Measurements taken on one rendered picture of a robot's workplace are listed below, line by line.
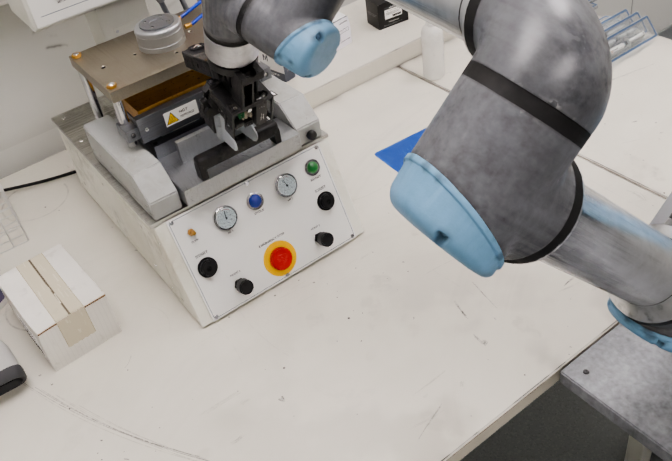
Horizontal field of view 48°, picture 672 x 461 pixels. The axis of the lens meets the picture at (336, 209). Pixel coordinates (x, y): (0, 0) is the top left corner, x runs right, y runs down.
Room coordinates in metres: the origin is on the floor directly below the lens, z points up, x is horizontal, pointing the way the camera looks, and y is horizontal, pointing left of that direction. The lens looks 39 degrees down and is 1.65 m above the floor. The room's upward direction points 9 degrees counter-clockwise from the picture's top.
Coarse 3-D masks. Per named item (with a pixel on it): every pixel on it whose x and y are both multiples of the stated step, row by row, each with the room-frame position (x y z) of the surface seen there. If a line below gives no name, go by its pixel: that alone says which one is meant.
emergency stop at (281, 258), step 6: (276, 252) 0.96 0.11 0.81; (282, 252) 0.97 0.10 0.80; (288, 252) 0.97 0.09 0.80; (270, 258) 0.96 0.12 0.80; (276, 258) 0.96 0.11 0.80; (282, 258) 0.96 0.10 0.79; (288, 258) 0.96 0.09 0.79; (276, 264) 0.95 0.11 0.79; (282, 264) 0.96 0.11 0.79; (288, 264) 0.96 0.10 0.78
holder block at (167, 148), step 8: (200, 120) 1.12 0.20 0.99; (184, 128) 1.10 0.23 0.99; (192, 128) 1.10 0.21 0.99; (200, 128) 1.10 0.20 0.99; (168, 136) 1.08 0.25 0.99; (176, 136) 1.08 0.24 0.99; (184, 136) 1.09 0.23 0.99; (144, 144) 1.10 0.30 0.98; (152, 144) 1.07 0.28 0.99; (160, 144) 1.06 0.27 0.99; (168, 144) 1.07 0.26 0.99; (152, 152) 1.07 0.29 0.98; (160, 152) 1.06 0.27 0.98; (168, 152) 1.07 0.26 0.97
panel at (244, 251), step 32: (288, 160) 1.06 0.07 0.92; (320, 160) 1.08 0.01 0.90; (224, 192) 1.00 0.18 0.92; (256, 192) 1.01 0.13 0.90; (320, 192) 1.05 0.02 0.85; (192, 224) 0.96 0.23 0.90; (256, 224) 0.99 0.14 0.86; (288, 224) 1.01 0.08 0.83; (320, 224) 1.02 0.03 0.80; (192, 256) 0.93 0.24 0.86; (224, 256) 0.94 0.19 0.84; (256, 256) 0.96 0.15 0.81; (320, 256) 0.99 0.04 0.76; (224, 288) 0.91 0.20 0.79; (256, 288) 0.93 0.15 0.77
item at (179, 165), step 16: (208, 128) 1.06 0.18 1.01; (288, 128) 1.09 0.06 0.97; (176, 144) 1.04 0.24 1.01; (192, 144) 1.05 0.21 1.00; (208, 144) 1.06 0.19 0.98; (272, 144) 1.05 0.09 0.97; (288, 144) 1.05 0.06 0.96; (160, 160) 1.05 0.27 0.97; (176, 160) 1.05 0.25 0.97; (192, 160) 1.04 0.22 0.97; (240, 160) 1.02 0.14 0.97; (256, 160) 1.02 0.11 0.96; (272, 160) 1.04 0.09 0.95; (176, 176) 1.00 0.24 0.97; (192, 176) 0.99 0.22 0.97; (224, 176) 0.99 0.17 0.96; (240, 176) 1.01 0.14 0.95; (192, 192) 0.96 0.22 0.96; (208, 192) 0.97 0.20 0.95
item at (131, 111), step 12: (192, 72) 1.17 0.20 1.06; (168, 84) 1.14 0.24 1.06; (180, 84) 1.13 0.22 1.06; (192, 84) 1.13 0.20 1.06; (204, 84) 1.13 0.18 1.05; (132, 96) 1.12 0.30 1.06; (144, 96) 1.11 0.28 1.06; (156, 96) 1.11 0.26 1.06; (168, 96) 1.10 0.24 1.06; (132, 108) 1.09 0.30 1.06; (144, 108) 1.08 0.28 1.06; (132, 120) 1.11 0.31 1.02
